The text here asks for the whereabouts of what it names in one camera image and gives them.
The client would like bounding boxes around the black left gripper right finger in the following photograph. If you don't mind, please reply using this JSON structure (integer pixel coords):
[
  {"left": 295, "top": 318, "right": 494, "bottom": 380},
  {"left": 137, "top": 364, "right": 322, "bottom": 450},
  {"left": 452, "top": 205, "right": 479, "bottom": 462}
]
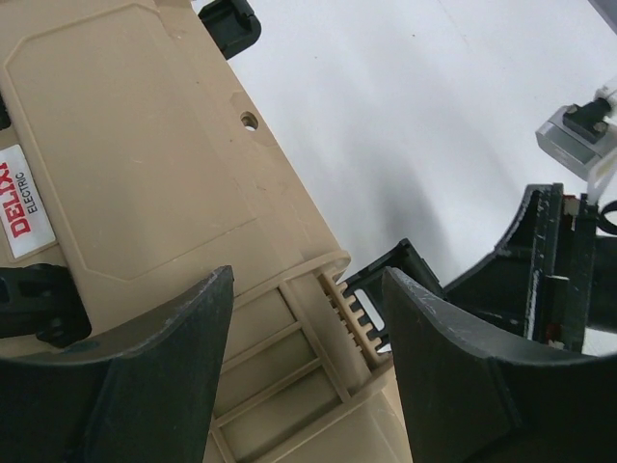
[{"left": 383, "top": 268, "right": 616, "bottom": 462}]

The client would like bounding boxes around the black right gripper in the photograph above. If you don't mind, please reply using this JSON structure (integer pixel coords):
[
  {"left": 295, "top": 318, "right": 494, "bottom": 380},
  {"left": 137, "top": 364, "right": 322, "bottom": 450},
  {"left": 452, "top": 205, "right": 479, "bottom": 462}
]
[{"left": 444, "top": 183, "right": 616, "bottom": 352}]

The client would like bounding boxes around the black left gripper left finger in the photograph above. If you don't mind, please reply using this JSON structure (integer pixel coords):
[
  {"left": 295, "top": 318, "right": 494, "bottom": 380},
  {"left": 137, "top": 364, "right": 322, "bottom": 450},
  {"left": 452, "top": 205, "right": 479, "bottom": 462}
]
[{"left": 1, "top": 265, "right": 234, "bottom": 462}]

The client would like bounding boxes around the tan plastic tool box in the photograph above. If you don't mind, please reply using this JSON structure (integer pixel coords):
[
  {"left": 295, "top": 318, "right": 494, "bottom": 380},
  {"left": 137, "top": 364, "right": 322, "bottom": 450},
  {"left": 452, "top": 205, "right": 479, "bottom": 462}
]
[{"left": 1, "top": 1, "right": 412, "bottom": 462}]

